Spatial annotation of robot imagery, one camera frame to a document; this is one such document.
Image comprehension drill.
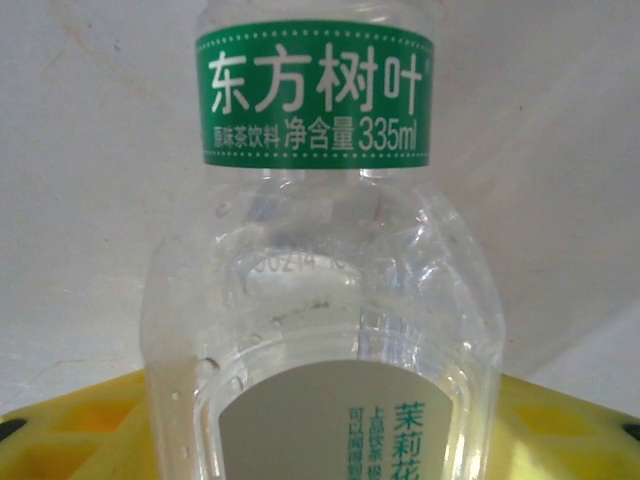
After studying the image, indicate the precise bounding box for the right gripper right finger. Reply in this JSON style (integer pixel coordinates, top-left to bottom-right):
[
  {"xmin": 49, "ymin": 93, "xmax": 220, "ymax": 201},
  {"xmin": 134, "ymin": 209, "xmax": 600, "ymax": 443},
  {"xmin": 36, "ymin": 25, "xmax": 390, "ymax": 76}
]
[{"xmin": 492, "ymin": 373, "xmax": 640, "ymax": 480}]

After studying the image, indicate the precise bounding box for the clear tea bottle green band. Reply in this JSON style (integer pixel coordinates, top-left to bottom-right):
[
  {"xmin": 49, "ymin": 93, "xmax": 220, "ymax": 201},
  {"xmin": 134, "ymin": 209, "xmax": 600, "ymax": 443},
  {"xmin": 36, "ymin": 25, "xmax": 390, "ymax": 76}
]
[{"xmin": 141, "ymin": 0, "xmax": 506, "ymax": 480}]

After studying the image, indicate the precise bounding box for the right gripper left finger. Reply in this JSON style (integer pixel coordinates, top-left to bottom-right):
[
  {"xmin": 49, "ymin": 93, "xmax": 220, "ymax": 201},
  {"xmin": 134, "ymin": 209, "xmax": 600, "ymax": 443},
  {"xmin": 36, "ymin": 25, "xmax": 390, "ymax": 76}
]
[{"xmin": 0, "ymin": 372, "xmax": 157, "ymax": 480}]

